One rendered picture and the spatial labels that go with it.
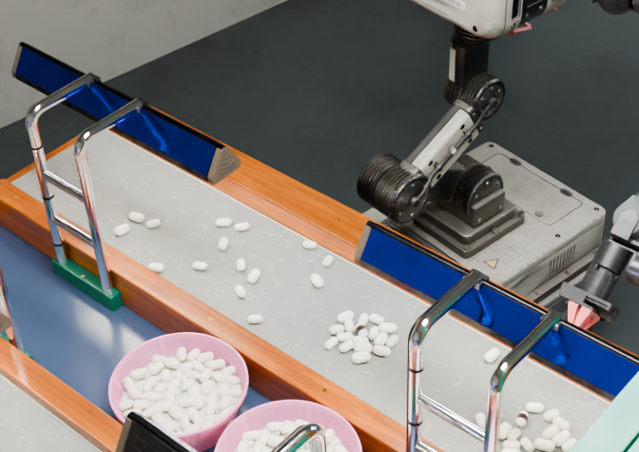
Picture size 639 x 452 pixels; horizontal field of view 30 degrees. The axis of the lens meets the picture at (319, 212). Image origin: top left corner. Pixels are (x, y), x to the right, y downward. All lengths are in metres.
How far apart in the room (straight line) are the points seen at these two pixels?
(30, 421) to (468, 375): 0.83
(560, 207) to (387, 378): 0.98
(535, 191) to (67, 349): 1.32
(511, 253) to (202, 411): 1.02
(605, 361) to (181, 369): 0.87
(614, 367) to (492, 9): 0.90
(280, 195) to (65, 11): 1.85
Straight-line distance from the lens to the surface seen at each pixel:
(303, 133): 4.19
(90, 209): 2.44
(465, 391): 2.30
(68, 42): 4.43
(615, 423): 0.89
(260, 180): 2.75
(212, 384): 2.35
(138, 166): 2.88
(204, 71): 4.57
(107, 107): 2.48
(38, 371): 2.39
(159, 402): 2.33
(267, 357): 2.33
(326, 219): 2.63
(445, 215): 3.01
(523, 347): 1.86
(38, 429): 2.33
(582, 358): 1.91
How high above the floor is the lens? 2.45
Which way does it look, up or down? 40 degrees down
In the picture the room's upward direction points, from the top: 3 degrees counter-clockwise
